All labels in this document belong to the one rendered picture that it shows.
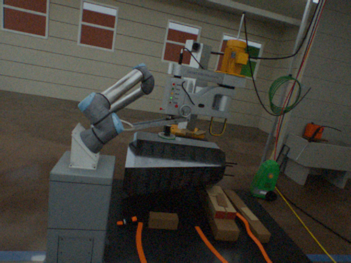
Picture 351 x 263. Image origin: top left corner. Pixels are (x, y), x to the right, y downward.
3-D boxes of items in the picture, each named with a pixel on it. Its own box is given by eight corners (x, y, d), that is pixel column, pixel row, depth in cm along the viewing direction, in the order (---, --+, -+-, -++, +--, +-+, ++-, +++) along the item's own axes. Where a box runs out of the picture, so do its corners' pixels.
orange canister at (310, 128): (299, 135, 476) (304, 120, 468) (319, 138, 487) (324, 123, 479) (307, 138, 455) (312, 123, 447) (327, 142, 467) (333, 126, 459)
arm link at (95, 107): (98, 121, 154) (156, 73, 204) (81, 99, 149) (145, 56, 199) (88, 126, 164) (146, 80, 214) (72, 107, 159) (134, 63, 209)
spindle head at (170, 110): (187, 115, 299) (194, 80, 288) (193, 120, 279) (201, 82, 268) (160, 112, 287) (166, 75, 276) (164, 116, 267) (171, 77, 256)
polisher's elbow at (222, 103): (210, 108, 301) (214, 92, 296) (221, 109, 311) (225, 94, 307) (220, 111, 286) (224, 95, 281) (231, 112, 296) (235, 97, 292)
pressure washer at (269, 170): (269, 192, 383) (284, 142, 362) (275, 203, 349) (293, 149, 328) (247, 187, 384) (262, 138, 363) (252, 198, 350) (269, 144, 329)
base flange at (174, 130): (167, 126, 380) (168, 123, 379) (196, 130, 391) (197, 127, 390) (172, 134, 334) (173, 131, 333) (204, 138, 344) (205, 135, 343)
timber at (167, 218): (148, 228, 240) (149, 218, 237) (148, 220, 252) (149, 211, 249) (176, 229, 246) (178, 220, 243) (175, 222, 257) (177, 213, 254)
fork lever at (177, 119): (185, 118, 298) (185, 114, 296) (191, 121, 280) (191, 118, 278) (131, 126, 280) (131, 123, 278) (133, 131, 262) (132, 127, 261)
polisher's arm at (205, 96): (221, 123, 316) (229, 86, 304) (229, 127, 295) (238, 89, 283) (169, 116, 291) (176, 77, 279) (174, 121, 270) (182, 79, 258)
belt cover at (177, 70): (232, 89, 309) (236, 76, 305) (243, 91, 286) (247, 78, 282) (163, 76, 277) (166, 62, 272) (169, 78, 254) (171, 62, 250)
